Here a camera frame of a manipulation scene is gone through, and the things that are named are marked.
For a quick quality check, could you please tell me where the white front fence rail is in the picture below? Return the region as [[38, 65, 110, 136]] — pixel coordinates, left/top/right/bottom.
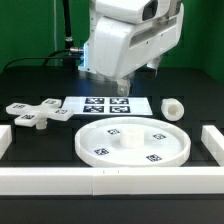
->
[[0, 167, 224, 195]]

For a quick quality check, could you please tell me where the white round table top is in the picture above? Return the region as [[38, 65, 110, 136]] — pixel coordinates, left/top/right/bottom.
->
[[75, 117, 191, 167]]

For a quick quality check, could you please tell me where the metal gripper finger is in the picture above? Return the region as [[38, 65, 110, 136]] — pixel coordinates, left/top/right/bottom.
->
[[117, 78, 131, 97], [147, 56, 162, 78]]

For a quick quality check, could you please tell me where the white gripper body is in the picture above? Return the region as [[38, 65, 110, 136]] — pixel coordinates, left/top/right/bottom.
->
[[87, 3, 184, 80]]

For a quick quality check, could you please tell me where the white fence block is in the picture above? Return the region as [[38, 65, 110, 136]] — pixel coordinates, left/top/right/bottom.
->
[[0, 125, 12, 159], [201, 125, 224, 167]]

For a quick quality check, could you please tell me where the white right fence block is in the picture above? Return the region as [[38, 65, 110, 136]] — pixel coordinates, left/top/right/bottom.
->
[[201, 125, 224, 167]]

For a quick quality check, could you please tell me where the black cable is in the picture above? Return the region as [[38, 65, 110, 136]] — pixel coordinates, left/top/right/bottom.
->
[[2, 46, 85, 72]]

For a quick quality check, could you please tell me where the white marker sheet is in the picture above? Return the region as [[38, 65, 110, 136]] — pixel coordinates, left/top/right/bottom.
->
[[62, 97, 153, 116]]

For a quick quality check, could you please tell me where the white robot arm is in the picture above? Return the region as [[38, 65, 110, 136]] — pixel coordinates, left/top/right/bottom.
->
[[79, 0, 184, 96]]

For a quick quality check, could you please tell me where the white cross-shaped table base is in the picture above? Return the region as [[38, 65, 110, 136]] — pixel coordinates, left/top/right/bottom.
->
[[6, 98, 74, 130]]

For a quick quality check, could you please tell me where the white left fence block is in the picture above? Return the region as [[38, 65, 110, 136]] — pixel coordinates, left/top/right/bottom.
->
[[0, 125, 12, 159]]

